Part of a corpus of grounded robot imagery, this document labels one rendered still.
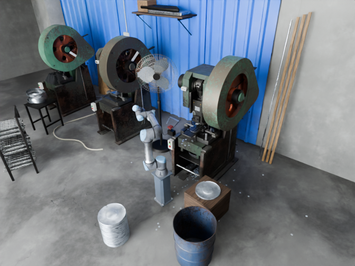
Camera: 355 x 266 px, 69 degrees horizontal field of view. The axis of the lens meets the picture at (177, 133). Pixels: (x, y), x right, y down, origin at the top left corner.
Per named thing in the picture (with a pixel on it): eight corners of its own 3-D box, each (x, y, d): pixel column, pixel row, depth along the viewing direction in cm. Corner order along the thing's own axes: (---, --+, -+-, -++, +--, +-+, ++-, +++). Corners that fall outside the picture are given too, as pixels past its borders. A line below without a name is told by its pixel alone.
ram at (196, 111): (199, 124, 321) (200, 102, 305) (190, 120, 329) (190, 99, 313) (207, 119, 332) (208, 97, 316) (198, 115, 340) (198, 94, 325)
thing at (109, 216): (130, 216, 268) (130, 215, 267) (104, 230, 253) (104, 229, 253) (118, 199, 288) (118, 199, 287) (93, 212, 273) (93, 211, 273)
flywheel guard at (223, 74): (215, 143, 279) (220, 69, 235) (194, 134, 294) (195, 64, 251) (257, 109, 346) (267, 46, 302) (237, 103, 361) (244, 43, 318)
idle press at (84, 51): (64, 122, 514) (38, 29, 422) (38, 109, 565) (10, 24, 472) (121, 96, 618) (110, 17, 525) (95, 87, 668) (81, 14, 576)
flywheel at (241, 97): (240, 56, 244) (263, 70, 303) (221, 53, 255) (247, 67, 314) (217, 128, 258) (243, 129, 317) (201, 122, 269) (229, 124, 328)
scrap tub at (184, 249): (198, 282, 244) (199, 251, 219) (165, 256, 267) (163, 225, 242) (221, 250, 272) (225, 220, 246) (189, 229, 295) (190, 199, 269)
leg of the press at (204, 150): (204, 193, 342) (207, 136, 294) (197, 189, 348) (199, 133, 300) (238, 160, 401) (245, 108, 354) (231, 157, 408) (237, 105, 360)
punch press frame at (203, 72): (201, 178, 344) (205, 83, 273) (176, 165, 367) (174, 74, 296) (231, 151, 395) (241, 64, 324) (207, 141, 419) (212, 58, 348)
